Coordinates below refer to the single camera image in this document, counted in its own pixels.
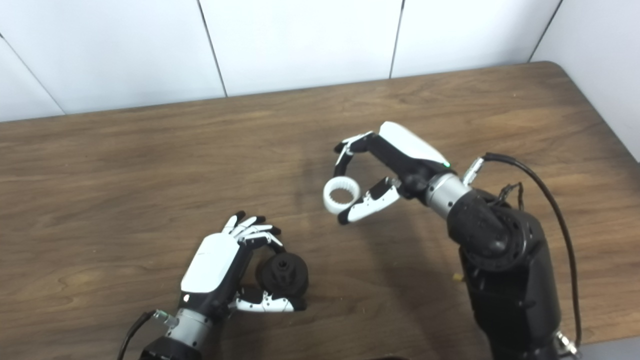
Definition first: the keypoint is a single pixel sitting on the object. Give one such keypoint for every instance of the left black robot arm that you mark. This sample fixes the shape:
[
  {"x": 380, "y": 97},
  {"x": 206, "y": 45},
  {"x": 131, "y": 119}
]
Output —
[{"x": 190, "y": 325}]

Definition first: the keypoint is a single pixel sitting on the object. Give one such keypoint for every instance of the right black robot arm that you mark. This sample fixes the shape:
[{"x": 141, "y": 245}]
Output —
[{"x": 510, "y": 280}]

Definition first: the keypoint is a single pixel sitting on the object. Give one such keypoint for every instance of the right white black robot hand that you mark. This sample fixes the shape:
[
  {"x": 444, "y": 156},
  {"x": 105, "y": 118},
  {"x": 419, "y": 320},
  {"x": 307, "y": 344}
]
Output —
[{"x": 407, "y": 145}]

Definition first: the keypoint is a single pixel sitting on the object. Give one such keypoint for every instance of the round black stepped part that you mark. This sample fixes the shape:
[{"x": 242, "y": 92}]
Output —
[{"x": 292, "y": 277}]

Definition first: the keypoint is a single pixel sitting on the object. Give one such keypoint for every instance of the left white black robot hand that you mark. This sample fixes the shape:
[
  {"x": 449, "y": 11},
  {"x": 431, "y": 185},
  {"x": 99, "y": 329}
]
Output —
[{"x": 212, "y": 265}]

